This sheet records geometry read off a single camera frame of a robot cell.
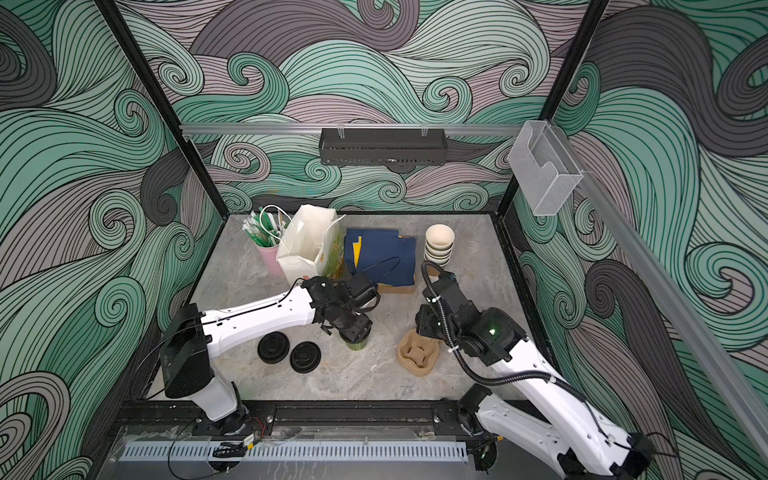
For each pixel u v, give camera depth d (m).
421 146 0.95
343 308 0.57
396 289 0.93
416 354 0.80
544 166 0.78
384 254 1.03
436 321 0.58
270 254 0.93
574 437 0.38
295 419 0.74
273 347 0.83
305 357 0.81
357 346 0.82
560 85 0.83
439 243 0.88
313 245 1.01
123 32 0.73
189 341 0.42
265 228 0.95
